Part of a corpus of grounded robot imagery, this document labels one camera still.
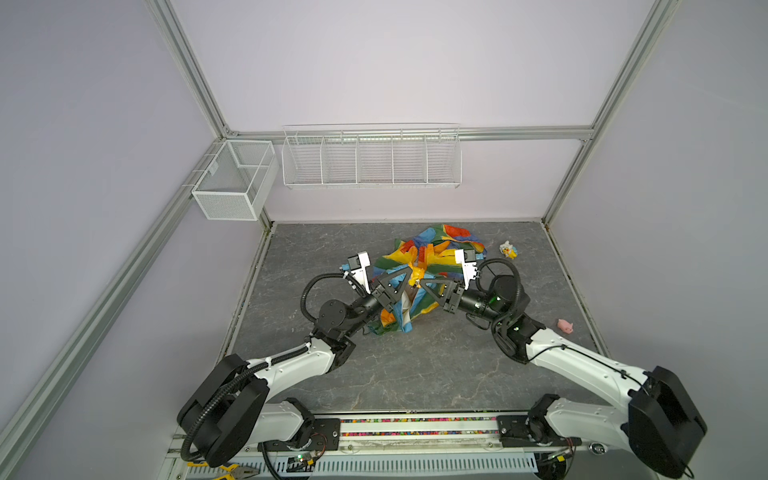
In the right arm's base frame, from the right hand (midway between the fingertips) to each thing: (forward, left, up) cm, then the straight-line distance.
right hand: (420, 286), depth 68 cm
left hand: (+1, +1, +3) cm, 3 cm away
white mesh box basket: (+46, +61, -4) cm, 76 cm away
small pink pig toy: (+3, -46, -27) cm, 53 cm away
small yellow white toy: (+32, -35, -26) cm, 54 cm away
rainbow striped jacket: (+29, -6, -24) cm, 37 cm away
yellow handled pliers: (-33, +43, -26) cm, 61 cm away
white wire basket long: (+50, +13, +2) cm, 52 cm away
